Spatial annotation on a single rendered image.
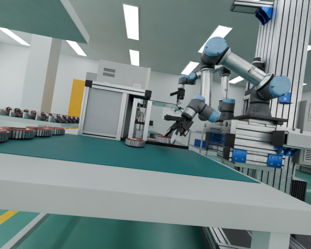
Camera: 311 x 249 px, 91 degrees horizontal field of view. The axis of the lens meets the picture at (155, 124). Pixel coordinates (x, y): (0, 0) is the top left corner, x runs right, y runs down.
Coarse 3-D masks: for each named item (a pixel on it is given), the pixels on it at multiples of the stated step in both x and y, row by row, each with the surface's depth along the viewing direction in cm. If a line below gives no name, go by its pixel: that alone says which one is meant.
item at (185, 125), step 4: (184, 116) 91; (188, 116) 89; (184, 120) 90; (188, 120) 92; (176, 124) 89; (180, 124) 88; (184, 124) 91; (188, 124) 91; (172, 128) 91; (184, 128) 89; (188, 128) 89; (180, 132) 89; (184, 132) 88
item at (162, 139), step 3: (159, 135) 91; (156, 138) 87; (159, 138) 84; (162, 138) 83; (165, 138) 83; (168, 138) 83; (156, 141) 88; (159, 141) 84; (162, 141) 83; (165, 141) 83; (168, 141) 83; (174, 141) 86
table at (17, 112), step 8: (8, 112) 191; (16, 112) 187; (32, 112) 195; (40, 112) 188; (8, 120) 181; (16, 120) 182; (24, 120) 183; (32, 120) 184; (40, 120) 194; (56, 120) 195; (64, 120) 212; (72, 120) 241
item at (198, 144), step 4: (196, 132) 373; (200, 132) 396; (204, 132) 396; (196, 140) 405; (200, 140) 381; (204, 140) 400; (188, 144) 422; (196, 144) 401; (200, 144) 341; (204, 144) 382; (196, 148) 359; (200, 148) 340; (204, 148) 365; (200, 152) 340
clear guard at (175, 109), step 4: (144, 100) 115; (152, 104) 129; (156, 104) 126; (160, 104) 123; (164, 104) 120; (168, 104) 117; (172, 104) 114; (176, 104) 114; (172, 108) 130; (176, 108) 119; (176, 112) 127; (180, 112) 117
